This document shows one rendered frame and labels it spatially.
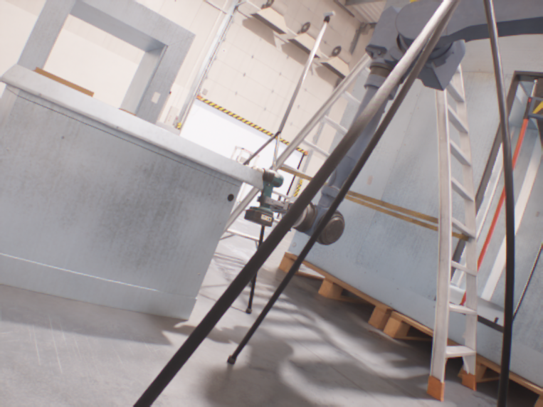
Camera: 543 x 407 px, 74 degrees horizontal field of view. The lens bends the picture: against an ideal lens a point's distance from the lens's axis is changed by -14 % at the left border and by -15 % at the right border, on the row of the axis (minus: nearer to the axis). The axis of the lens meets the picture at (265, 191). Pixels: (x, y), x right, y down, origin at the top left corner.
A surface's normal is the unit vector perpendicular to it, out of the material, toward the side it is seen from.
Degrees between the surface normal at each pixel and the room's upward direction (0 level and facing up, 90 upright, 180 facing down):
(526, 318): 90
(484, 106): 90
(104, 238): 90
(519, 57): 90
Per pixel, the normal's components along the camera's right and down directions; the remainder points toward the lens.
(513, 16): -0.57, -0.24
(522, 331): -0.74, -0.31
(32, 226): 0.59, 0.24
